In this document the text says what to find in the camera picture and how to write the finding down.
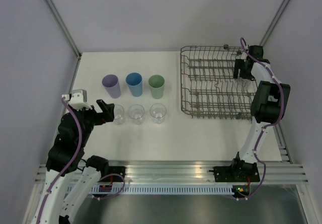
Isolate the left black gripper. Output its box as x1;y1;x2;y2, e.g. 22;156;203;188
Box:
68;98;115;146

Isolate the purple plastic cup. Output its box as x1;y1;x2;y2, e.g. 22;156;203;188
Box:
102;74;121;99

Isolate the blue plastic cup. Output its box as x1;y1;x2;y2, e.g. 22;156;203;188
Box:
125;72;142;97

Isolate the green plastic cup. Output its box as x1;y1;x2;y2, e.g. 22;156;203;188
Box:
148;74;165;99

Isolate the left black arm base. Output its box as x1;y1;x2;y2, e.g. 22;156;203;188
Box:
99;166;126;183

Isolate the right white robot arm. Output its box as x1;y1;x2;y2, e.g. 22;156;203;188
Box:
233;45;291;164

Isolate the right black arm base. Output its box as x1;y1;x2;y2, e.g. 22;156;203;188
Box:
210;166;260;183

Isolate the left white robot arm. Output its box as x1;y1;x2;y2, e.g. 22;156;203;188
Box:
33;99;115;223

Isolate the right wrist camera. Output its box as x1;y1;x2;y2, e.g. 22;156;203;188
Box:
257;46;271;64

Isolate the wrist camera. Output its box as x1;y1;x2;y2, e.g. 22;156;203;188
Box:
62;89;92;111
257;46;271;64

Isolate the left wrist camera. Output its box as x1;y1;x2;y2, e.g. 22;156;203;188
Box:
62;89;92;111

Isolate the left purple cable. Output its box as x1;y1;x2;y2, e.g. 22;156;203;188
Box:
36;99;84;224

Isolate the grey wire dish rack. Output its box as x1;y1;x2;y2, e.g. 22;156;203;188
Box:
180;44;258;120

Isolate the white slotted cable duct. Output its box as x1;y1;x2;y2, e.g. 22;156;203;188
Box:
88;185;233;195

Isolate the right aluminium frame post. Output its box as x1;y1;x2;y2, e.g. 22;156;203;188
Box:
259;0;292;46

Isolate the aluminium frame post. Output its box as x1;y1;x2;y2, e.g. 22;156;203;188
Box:
259;0;292;46
35;0;83;58

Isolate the left aluminium frame post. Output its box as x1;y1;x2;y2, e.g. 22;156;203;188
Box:
35;0;83;58

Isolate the aluminium mounting rail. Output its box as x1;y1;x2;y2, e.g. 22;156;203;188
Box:
35;160;309;186

